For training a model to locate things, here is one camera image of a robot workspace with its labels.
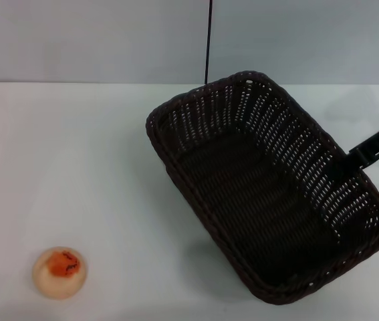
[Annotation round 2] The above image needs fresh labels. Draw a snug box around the round bun with orange centre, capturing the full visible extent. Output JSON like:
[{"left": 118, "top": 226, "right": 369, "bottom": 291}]
[{"left": 31, "top": 246, "right": 88, "bottom": 300}]

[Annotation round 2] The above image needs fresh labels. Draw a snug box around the dark brown woven basket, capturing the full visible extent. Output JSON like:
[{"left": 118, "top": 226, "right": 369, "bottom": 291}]
[{"left": 145, "top": 70, "right": 379, "bottom": 306}]

